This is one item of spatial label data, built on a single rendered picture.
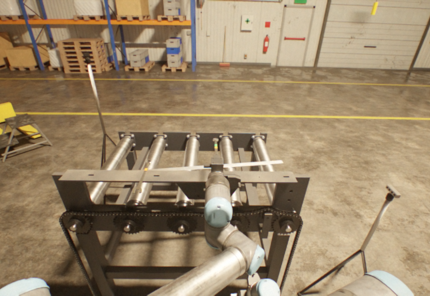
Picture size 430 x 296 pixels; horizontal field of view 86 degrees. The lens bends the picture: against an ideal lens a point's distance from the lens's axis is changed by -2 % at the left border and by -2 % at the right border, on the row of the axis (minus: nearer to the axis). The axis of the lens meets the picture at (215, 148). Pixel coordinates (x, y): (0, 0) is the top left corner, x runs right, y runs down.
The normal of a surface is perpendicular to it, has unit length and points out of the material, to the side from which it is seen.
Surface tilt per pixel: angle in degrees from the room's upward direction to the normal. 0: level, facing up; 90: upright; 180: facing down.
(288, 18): 90
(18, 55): 90
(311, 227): 0
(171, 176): 0
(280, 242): 90
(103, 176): 0
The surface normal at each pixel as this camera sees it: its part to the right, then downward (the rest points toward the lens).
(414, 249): 0.02, -0.86
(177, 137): 0.01, 0.50
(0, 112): 0.81, 0.31
